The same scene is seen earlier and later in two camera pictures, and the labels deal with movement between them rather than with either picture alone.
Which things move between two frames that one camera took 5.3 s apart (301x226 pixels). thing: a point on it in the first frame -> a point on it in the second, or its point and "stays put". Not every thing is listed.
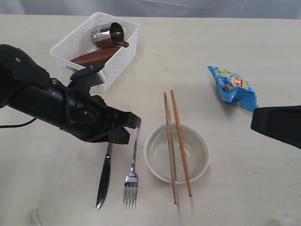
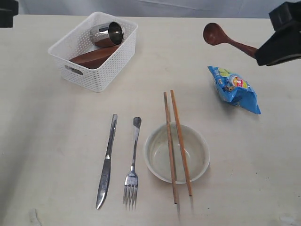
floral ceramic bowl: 156,156 stays put
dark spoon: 124,44 -> 214,34
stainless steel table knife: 105,182 stays put
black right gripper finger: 281,123 -> 285,44
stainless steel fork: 130,192 stays put
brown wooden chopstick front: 183,146 stays put
